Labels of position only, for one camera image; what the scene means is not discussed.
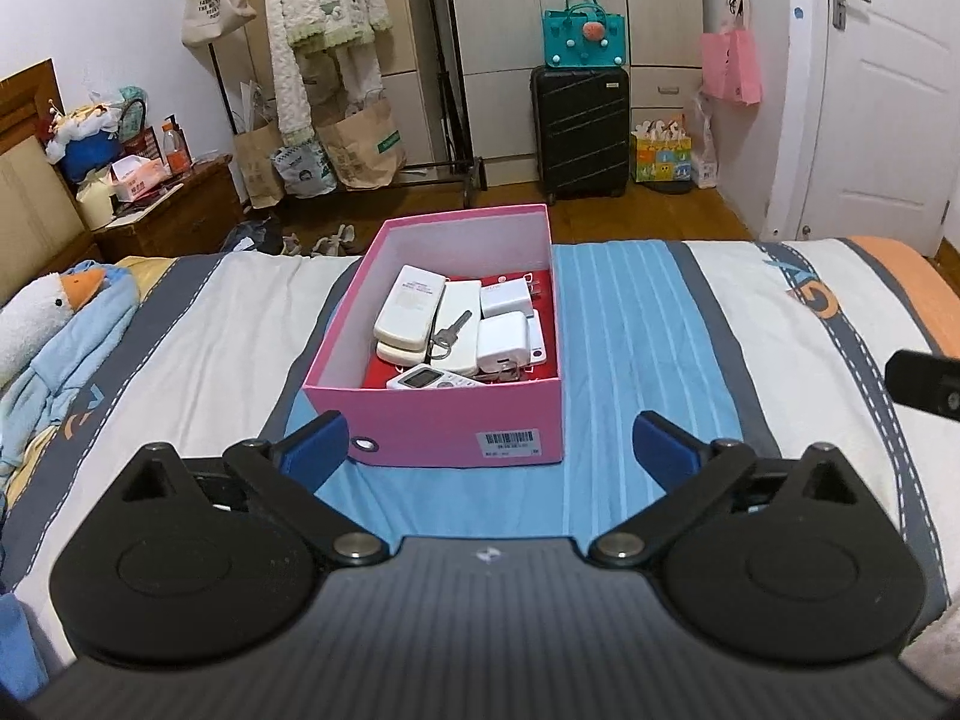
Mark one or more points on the white rounded charger cube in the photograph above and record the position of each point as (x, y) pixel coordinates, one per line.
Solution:
(502, 343)

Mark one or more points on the colourful gift bag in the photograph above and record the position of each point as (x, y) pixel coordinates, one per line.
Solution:
(662, 152)

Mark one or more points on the pink hanging bag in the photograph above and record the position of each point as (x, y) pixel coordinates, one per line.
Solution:
(731, 72)

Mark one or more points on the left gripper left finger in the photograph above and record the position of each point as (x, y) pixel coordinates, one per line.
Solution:
(286, 475)

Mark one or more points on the brown paper bag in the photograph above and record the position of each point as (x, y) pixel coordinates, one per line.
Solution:
(365, 148)

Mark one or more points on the white knitted hanging garment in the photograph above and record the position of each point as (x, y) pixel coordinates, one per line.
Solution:
(319, 47)

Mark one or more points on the white square charger plug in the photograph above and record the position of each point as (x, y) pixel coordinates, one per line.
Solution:
(507, 296)

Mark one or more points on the wooden headboard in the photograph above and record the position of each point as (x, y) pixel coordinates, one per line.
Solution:
(41, 229)

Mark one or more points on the light blue blanket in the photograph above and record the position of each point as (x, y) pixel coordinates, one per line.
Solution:
(40, 391)

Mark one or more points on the black suitcase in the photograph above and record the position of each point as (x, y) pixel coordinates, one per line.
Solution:
(582, 131)

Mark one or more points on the white wardrobe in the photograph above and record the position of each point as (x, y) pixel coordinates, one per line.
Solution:
(540, 37)

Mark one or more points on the white door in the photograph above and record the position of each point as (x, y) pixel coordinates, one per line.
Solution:
(886, 152)

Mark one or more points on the wooden nightstand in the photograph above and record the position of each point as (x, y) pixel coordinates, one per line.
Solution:
(194, 216)

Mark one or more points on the small white remote control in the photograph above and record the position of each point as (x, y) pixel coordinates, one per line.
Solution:
(536, 340)

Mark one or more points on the teal handbag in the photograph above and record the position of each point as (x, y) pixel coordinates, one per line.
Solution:
(583, 34)

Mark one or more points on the white goose plush toy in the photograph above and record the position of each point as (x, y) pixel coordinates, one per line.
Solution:
(39, 311)

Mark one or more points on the pink cardboard box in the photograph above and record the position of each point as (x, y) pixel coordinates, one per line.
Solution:
(494, 424)

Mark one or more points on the beige tote bag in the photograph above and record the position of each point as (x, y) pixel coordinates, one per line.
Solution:
(206, 21)

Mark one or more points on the white TCL remote control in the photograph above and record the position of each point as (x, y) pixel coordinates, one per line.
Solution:
(426, 377)

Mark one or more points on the black clothes rack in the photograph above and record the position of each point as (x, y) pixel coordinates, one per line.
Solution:
(259, 144)

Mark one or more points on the white remote back side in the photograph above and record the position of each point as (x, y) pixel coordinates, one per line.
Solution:
(407, 315)

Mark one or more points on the single silver key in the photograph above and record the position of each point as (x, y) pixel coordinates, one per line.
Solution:
(443, 340)

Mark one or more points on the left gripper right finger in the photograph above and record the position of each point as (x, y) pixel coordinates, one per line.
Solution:
(696, 478)

